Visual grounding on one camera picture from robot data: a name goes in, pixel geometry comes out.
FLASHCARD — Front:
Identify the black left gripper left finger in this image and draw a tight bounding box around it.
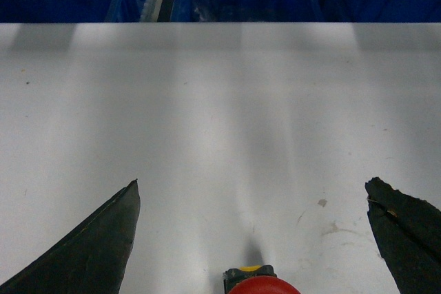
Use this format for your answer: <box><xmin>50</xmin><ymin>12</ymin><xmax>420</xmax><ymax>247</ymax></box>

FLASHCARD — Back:
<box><xmin>1</xmin><ymin>180</ymin><xmax>141</xmax><ymax>293</ymax></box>

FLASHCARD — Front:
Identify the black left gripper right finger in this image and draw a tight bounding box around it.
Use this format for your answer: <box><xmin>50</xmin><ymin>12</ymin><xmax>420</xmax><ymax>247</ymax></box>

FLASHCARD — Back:
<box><xmin>365</xmin><ymin>177</ymin><xmax>440</xmax><ymax>293</ymax></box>

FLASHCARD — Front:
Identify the red emergency stop button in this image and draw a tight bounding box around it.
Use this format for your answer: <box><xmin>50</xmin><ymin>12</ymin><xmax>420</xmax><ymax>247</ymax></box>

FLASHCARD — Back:
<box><xmin>223</xmin><ymin>264</ymin><xmax>300</xmax><ymax>294</ymax></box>

